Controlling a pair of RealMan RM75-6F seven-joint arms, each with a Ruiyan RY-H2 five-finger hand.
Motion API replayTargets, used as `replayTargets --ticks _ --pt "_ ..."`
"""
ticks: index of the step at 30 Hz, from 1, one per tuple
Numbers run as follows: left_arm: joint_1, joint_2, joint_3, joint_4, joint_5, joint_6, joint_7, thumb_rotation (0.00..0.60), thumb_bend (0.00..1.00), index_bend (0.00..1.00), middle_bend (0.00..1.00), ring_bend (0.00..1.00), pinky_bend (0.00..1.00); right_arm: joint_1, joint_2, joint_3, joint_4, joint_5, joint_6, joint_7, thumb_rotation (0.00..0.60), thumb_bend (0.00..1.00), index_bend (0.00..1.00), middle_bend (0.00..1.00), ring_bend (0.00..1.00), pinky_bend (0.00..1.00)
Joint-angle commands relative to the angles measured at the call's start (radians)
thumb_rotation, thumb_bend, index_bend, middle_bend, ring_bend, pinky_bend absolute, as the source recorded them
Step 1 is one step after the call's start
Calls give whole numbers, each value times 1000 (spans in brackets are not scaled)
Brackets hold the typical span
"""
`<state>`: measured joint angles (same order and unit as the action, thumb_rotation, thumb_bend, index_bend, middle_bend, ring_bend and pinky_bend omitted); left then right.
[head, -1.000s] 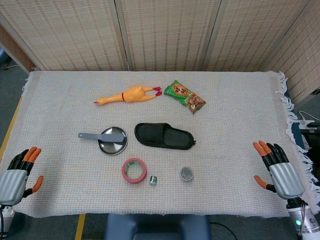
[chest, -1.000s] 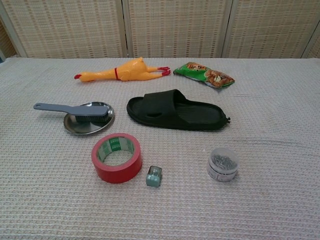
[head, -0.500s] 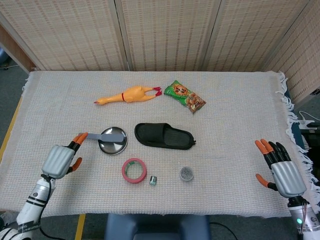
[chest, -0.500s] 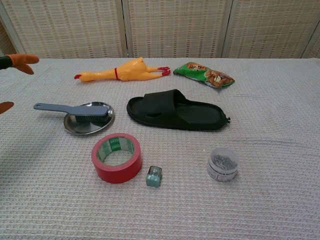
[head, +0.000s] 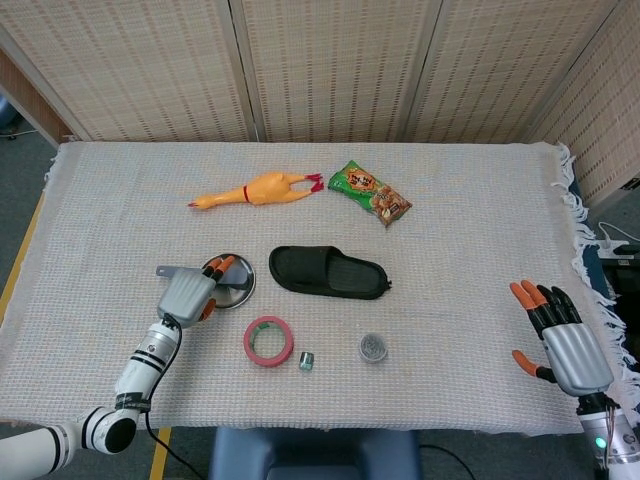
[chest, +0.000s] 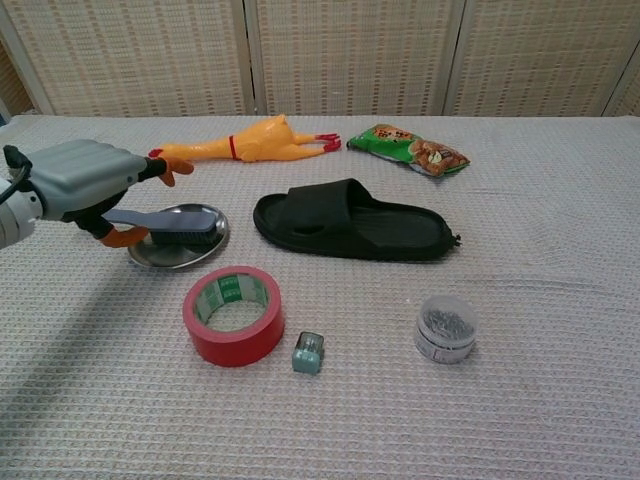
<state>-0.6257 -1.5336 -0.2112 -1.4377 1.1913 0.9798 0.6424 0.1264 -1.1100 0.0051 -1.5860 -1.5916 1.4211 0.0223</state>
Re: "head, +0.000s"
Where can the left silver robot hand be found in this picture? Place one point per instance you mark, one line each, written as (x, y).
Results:
(185, 295)

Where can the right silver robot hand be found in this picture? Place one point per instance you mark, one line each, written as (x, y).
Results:
(575, 355)

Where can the black slipper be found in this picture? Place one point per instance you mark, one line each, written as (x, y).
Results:
(345, 277)

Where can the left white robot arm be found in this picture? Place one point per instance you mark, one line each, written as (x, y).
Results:
(137, 372)

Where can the round steel plate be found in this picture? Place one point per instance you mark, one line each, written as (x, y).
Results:
(239, 272)

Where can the red tape roll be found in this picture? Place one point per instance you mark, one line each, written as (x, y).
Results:
(250, 350)

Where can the white power strip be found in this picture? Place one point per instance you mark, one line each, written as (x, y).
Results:
(612, 245)

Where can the yellow rubber chicken toy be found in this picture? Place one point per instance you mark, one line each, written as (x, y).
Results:
(267, 189)

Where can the white woven tablecloth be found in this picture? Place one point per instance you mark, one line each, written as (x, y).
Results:
(450, 300)

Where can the small green relay box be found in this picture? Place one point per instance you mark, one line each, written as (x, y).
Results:
(306, 361)

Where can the clear jar of pins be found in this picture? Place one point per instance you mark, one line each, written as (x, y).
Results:
(373, 348)

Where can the green snack bag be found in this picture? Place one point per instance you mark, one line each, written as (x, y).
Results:
(372, 192)

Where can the woven folding screen panel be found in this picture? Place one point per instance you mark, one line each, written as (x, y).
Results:
(605, 125)
(140, 65)
(335, 65)
(500, 65)

